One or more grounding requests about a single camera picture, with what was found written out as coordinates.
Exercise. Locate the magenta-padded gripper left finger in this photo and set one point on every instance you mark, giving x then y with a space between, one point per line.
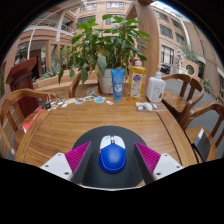
56 165

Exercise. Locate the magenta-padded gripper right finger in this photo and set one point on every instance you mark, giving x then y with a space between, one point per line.
166 165

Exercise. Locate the blue and white computer mouse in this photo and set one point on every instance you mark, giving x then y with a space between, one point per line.
112 158

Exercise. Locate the round black mouse pad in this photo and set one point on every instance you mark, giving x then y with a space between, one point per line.
110 181

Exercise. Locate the black notebook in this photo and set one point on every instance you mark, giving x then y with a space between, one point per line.
202 146

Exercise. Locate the wooden armchair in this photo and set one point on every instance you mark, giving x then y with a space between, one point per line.
23 95
74 86
175 101
196 135

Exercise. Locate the bunch of keys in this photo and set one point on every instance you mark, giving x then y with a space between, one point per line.
47 105

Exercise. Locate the clear packet with white items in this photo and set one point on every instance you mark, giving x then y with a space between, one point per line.
146 106

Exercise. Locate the white pump dispenser bottle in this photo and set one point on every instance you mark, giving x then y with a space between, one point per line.
156 89

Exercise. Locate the small blue sticker card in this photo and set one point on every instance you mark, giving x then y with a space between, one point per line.
99 99

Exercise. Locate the yellow dish soap bottle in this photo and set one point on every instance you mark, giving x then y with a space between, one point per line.
136 83

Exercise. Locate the yellow flowering plant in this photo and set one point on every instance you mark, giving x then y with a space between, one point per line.
207 86

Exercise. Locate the dark red wooden podium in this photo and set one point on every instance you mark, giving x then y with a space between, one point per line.
21 80

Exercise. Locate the blue squeeze tube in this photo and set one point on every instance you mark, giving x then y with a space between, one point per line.
117 85

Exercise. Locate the spiky green agave plant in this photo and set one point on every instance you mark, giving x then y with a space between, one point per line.
53 70

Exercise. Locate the white sculpture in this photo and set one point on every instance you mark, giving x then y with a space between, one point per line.
181 59

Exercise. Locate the green potted plant white pot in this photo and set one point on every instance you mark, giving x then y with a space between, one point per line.
106 43

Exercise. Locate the wooden pillar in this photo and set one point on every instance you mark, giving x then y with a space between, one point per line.
150 26

